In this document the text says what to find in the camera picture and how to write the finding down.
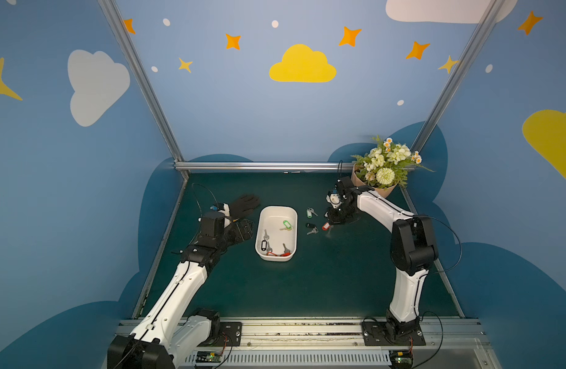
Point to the right rear aluminium post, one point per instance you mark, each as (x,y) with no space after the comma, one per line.
(471,51)

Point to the white plastic storage box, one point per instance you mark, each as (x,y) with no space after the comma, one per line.
(271,219)

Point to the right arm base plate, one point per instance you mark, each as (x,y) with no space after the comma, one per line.
(383,333)

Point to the key with black solid tag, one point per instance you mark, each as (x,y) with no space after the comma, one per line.
(313,229)

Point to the left floor frame rail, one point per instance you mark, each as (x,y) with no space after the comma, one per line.
(160,206)

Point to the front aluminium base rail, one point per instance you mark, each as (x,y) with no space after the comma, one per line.
(338,342)

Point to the controller board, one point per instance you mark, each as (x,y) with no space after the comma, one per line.
(401,360)
(208,357)

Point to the right controller board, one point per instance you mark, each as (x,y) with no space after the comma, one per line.
(401,360)

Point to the black yellow work glove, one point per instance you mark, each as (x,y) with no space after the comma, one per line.
(243,206)

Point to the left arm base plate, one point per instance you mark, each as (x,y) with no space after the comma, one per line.
(229,333)

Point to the potted artificial flowers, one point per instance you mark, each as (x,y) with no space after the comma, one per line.
(386,166)

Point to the left rear aluminium post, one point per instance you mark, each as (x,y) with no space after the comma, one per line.
(113,16)

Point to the aluminium post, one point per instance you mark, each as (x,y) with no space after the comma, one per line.
(471,51)
(113,16)

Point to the key with black window tag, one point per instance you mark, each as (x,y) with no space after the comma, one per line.
(265,247)

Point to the floor frame rail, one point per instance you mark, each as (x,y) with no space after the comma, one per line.
(429,234)
(160,206)

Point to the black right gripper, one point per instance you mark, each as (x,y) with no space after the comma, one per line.
(337,214)

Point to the key with green tag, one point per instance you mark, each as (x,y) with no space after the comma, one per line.
(310,212)
(287,226)

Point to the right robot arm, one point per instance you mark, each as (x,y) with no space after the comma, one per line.
(413,248)

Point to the rear aluminium frame rail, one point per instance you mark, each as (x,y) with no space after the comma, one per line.
(319,166)

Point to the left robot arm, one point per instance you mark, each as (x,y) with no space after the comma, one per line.
(159,341)

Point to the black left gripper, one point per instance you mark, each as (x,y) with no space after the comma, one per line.
(239,222)

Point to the left controller board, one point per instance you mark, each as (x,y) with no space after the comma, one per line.
(208,357)

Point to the right floor frame rail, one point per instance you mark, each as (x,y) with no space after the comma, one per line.
(429,234)

